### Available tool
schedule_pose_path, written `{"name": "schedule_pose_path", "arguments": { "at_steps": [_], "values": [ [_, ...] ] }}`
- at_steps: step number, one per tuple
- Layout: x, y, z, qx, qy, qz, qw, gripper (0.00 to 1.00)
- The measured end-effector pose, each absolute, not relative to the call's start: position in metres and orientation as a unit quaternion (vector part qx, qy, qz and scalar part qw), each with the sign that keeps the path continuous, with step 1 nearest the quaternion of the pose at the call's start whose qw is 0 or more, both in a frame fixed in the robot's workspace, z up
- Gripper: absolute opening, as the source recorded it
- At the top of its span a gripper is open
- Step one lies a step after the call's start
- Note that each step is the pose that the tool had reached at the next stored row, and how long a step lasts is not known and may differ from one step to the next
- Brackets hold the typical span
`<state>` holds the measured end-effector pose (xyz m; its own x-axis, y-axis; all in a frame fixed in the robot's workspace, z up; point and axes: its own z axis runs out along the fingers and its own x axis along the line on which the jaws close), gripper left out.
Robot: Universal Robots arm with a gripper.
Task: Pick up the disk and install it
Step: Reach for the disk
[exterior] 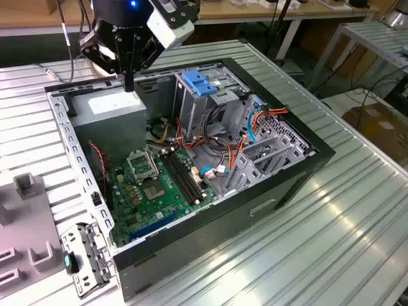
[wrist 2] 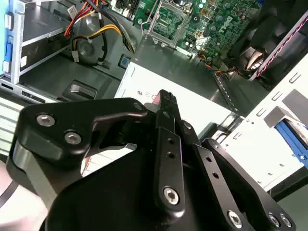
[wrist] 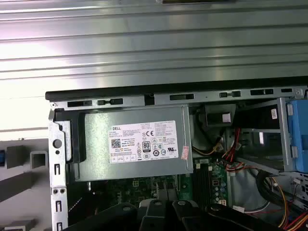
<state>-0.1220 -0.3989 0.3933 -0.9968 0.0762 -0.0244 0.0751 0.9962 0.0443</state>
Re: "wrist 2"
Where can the hard disk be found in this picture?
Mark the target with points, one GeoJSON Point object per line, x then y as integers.
{"type": "Point", "coordinates": [288, 139]}

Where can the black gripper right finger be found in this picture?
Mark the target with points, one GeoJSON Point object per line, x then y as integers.
{"type": "Point", "coordinates": [240, 192]}

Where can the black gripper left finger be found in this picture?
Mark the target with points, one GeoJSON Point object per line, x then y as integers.
{"type": "Point", "coordinates": [60, 125]}

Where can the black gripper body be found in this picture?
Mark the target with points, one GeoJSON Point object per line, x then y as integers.
{"type": "Point", "coordinates": [108, 204]}

